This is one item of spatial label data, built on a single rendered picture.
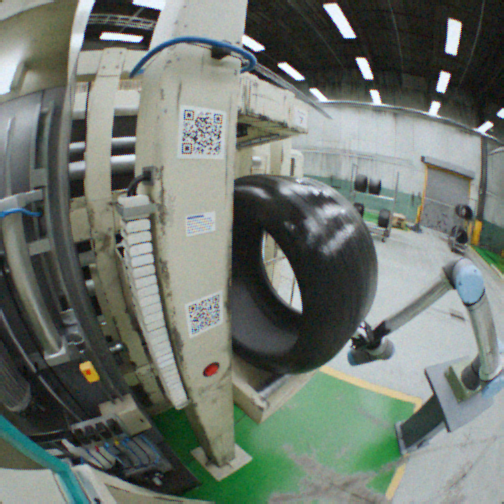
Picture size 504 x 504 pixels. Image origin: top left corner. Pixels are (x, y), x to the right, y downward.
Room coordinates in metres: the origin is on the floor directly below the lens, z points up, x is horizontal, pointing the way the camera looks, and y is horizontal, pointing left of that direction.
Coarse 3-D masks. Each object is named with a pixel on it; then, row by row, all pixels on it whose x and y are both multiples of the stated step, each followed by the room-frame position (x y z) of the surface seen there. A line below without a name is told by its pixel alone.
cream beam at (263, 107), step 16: (240, 80) 0.68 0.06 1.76; (240, 96) 0.69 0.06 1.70; (256, 96) 0.73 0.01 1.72; (272, 96) 0.79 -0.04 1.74; (288, 96) 0.86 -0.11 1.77; (240, 112) 0.69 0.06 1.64; (256, 112) 0.74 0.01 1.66; (272, 112) 0.79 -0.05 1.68; (288, 112) 0.86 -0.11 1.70; (256, 128) 0.93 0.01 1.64; (272, 128) 0.92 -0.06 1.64; (288, 128) 0.88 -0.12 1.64; (304, 128) 0.94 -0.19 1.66
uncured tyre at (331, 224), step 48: (240, 192) 0.47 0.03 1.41; (288, 192) 0.42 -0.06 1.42; (336, 192) 0.53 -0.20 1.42; (240, 240) 0.81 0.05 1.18; (288, 240) 0.37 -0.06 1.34; (336, 240) 0.35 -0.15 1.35; (240, 288) 0.75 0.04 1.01; (336, 288) 0.32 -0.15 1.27; (240, 336) 0.57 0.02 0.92; (288, 336) 0.59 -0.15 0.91; (336, 336) 0.30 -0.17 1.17
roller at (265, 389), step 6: (270, 378) 0.39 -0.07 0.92; (276, 378) 0.39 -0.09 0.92; (282, 378) 0.39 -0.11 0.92; (288, 378) 0.40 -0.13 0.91; (264, 384) 0.36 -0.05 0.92; (270, 384) 0.36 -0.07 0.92; (276, 384) 0.37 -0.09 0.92; (282, 384) 0.38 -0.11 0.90; (258, 390) 0.34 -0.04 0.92; (264, 390) 0.34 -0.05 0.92; (270, 390) 0.35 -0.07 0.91; (264, 396) 0.33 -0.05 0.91
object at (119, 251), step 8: (120, 248) 0.65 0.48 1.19; (120, 256) 0.56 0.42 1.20; (120, 264) 0.56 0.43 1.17; (120, 272) 0.59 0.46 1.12; (120, 280) 0.63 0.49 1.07; (128, 280) 0.56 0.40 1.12; (128, 288) 0.53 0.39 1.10; (128, 296) 0.54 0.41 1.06; (128, 304) 0.58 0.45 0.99; (136, 312) 0.55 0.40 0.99; (136, 320) 0.53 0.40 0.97
